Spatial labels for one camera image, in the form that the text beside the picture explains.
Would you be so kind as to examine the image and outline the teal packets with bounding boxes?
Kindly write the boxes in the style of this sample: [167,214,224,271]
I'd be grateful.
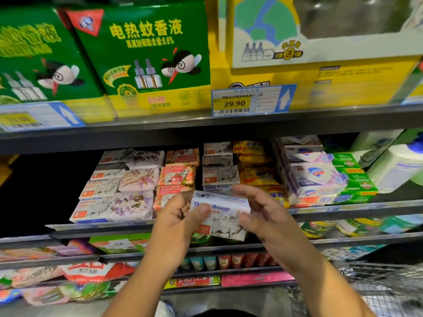
[324,244,387,262]

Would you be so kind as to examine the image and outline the wire basket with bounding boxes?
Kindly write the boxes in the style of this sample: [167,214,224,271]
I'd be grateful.
[284,259,423,317]

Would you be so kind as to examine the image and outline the person's right hand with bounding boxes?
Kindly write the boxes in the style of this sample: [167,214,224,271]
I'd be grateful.
[231,183,325,275]

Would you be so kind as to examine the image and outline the green white carton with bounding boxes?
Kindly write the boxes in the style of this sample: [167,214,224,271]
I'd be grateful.
[89,234,133,255]
[131,232,154,251]

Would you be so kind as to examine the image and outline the person's white shoe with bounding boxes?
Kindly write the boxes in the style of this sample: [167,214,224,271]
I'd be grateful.
[154,300,176,317]

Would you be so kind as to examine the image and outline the white hand sanitizer bottle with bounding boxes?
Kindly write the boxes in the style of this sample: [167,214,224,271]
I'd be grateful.
[367,134,423,194]
[350,129,405,162]

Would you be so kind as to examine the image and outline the stack of floral soap boxes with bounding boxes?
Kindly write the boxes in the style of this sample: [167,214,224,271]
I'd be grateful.
[109,150,166,223]

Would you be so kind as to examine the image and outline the pink flat pack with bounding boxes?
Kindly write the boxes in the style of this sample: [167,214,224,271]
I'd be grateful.
[221,270,296,288]

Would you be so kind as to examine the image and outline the stack of white purple soap boxes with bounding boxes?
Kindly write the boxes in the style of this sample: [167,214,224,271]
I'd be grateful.
[271,135,348,207]

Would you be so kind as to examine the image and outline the stack of yellow soap boxes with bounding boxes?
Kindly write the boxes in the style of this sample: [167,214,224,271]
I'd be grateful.
[233,140,289,209]

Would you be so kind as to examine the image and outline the row of red tubes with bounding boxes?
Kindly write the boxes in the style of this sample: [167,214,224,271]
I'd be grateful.
[217,251,278,270]

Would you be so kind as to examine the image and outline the pile of colourful packets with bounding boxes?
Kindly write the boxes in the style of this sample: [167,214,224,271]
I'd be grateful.
[0,266,126,308]

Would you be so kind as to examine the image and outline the stack of green soap boxes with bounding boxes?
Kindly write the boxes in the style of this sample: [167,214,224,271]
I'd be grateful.
[327,151,379,205]

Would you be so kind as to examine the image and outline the white blue print soap box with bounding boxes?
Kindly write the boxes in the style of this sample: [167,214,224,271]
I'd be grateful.
[99,149,134,164]
[190,190,252,242]
[78,178,124,201]
[90,167,128,181]
[69,196,119,225]

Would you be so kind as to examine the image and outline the white blue price tag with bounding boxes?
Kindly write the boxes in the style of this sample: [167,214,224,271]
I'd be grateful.
[0,102,85,133]
[211,84,298,118]

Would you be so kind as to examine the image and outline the stack of pink soap boxes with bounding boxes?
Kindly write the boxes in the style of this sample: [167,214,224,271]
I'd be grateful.
[152,148,200,215]

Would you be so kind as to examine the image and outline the flat yellow box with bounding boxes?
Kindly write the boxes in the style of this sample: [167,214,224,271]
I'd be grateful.
[208,33,423,110]

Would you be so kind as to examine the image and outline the green box mosquito print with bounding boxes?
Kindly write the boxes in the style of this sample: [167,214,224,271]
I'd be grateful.
[66,0,212,118]
[0,6,116,124]

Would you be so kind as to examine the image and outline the yellow red flat pack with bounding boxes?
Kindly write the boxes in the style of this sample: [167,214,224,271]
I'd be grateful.
[163,274,222,290]

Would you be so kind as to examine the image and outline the red white packet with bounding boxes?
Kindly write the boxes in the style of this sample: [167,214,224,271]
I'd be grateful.
[59,261,136,284]

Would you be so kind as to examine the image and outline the person's left hand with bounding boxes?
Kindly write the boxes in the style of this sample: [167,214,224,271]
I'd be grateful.
[147,189,215,268]

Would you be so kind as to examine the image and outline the person's left forearm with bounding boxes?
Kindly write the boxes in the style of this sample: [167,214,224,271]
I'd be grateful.
[102,254,193,317]

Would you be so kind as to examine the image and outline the row of blue white tubes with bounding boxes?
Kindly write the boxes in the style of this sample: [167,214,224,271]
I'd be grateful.
[178,254,219,273]

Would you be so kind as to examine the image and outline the row of pink orange packets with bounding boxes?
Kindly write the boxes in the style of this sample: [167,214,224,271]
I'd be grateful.
[0,237,100,263]

